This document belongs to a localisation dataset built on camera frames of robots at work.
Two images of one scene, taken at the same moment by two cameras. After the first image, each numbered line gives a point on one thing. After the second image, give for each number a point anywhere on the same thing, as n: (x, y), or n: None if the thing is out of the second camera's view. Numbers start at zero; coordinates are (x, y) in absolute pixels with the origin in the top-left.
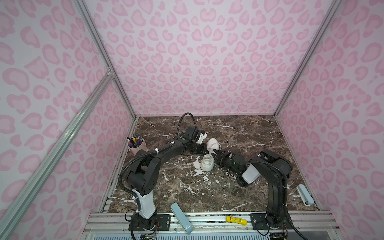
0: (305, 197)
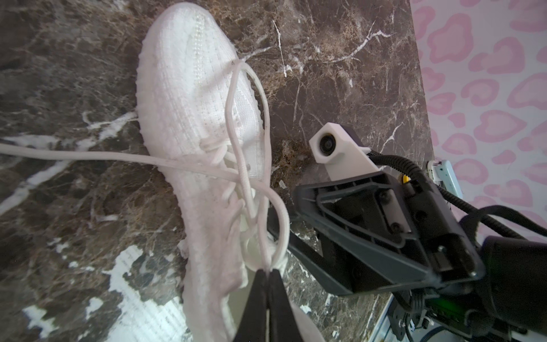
0: (442, 173)
